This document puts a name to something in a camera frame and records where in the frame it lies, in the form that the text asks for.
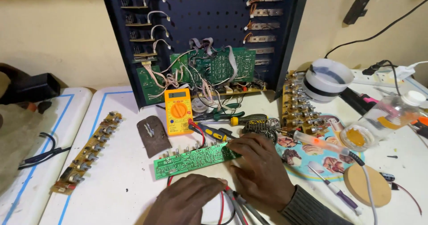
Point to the person's right hand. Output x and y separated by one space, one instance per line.
264 175

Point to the person's left hand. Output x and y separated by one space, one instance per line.
184 201

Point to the person's left fingers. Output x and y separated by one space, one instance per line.
219 185

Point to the red multimeter test lead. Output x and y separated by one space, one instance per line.
221 209

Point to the long green circuit board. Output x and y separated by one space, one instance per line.
190 160

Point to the black multimeter test lead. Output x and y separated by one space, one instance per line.
254 213

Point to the coiled soldering iron stand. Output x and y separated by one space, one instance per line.
260 128

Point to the brown worn pad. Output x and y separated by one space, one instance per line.
155 138

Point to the yellow digital multimeter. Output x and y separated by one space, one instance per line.
178 111

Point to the brown board with connectors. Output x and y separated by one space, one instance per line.
239 89

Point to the clear orange soldering iron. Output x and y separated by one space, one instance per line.
317 142

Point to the brown circuit board with knobs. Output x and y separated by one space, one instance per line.
87 151
302 108

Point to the purple white screwdriver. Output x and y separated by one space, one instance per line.
337 191

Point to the large green circuit board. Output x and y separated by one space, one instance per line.
220 64

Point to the small green circuit board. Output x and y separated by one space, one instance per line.
148 84

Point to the round tin of amber flux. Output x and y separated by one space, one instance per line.
356 137

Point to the round wooden disc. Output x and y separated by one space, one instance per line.
367 185

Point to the white round container black band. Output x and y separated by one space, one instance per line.
326 81

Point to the small brown transistor board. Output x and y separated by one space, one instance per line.
135 4
138 21
145 53
142 38

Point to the row of silver slider parts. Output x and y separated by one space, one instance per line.
264 24

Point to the black capacitor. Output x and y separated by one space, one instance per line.
387 177

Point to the dark blue amplifier chassis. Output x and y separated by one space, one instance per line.
207 14

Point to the small black screw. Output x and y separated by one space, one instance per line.
392 156

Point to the clear plastic jar white lid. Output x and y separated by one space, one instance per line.
391 113

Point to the white power strip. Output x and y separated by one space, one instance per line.
374 78

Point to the beige cloth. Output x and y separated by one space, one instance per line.
16 141

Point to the orange black tool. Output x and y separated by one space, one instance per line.
422 124

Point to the black boxy object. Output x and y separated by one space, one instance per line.
26 84

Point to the white plug adapter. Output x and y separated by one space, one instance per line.
406 71

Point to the black wall bracket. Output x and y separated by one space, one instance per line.
361 2

